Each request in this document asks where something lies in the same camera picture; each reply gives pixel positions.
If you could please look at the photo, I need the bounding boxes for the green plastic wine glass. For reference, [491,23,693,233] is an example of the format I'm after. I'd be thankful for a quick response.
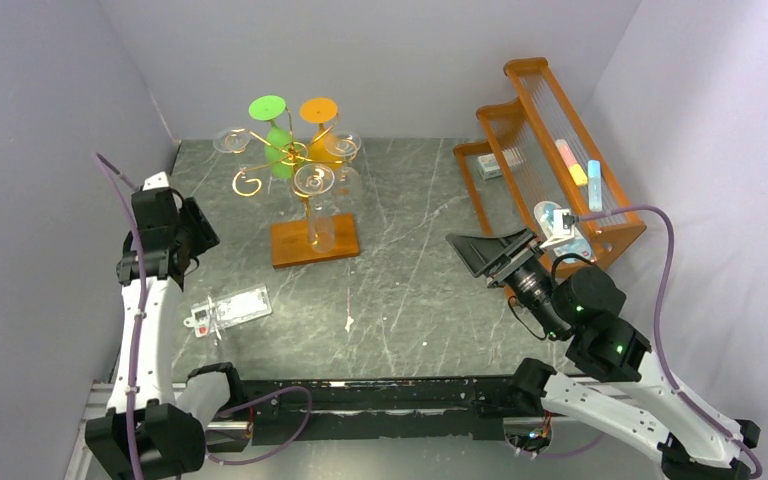
[248,95,294,180]

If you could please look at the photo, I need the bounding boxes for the orange plastic wine glass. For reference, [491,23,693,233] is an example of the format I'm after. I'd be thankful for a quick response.
[299,97,341,169]

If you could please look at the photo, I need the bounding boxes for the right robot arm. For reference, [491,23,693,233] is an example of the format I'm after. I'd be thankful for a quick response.
[446,228,763,479]

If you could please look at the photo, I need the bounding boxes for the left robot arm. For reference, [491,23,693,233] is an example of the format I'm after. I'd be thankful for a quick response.
[85,187,246,479]

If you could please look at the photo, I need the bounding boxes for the orange wooden shelf rack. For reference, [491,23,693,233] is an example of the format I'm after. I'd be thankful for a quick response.
[453,56,648,293]

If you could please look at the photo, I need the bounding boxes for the flat blister pack on table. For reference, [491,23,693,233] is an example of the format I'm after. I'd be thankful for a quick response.
[183,284,273,338]

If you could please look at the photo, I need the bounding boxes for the small white box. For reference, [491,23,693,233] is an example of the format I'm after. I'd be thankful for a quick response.
[476,153,502,180]

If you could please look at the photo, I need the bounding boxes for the pink yellow highlighter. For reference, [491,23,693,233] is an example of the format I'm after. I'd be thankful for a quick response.
[554,139,588,187]

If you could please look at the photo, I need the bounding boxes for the light blue highlighter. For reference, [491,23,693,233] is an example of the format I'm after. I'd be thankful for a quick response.
[587,159,603,212]

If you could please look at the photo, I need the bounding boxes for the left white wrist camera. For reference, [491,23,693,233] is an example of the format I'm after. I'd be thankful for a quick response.
[141,171,170,191]

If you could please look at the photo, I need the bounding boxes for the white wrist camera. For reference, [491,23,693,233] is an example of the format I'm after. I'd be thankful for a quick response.
[537,205,584,250]
[141,171,170,191]

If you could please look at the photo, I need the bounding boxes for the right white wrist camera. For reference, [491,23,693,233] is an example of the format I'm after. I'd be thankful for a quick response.
[537,205,584,250]

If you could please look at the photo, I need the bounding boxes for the gold wire glass rack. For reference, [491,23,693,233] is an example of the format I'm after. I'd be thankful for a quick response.
[214,95,360,269]

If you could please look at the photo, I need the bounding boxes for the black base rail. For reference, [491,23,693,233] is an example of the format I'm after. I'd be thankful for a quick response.
[230,375,544,446]

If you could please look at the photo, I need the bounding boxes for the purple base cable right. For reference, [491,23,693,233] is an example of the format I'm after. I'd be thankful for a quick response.
[513,430,607,461]

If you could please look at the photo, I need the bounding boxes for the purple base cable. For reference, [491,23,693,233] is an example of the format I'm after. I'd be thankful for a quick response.
[513,430,607,461]
[202,386,314,467]

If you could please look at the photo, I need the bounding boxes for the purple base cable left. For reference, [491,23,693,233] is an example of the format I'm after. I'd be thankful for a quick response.
[202,386,314,467]

